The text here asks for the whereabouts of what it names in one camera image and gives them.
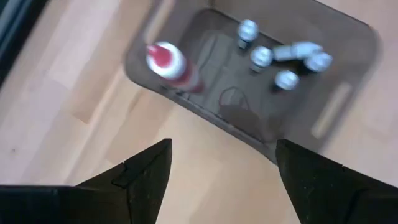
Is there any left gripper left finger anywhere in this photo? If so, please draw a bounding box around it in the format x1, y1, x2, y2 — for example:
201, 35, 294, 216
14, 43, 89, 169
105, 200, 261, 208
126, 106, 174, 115
0, 138, 173, 224

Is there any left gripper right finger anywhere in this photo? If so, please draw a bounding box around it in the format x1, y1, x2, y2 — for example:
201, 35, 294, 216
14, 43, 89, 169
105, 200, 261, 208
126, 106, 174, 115
275, 138, 398, 224

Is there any small white-capped dark bottle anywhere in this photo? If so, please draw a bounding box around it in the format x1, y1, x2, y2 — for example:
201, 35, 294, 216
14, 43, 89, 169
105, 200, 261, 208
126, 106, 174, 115
236, 19, 259, 50
272, 70, 300, 93
303, 52, 334, 75
272, 41, 324, 62

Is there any pink food coloring bottle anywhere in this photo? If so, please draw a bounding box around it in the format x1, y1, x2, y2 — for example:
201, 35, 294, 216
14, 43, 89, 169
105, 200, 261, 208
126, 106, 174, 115
145, 41, 206, 94

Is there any grey translucent plastic bin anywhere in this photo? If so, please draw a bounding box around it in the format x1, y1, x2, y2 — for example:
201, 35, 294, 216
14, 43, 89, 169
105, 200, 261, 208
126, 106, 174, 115
124, 0, 382, 164

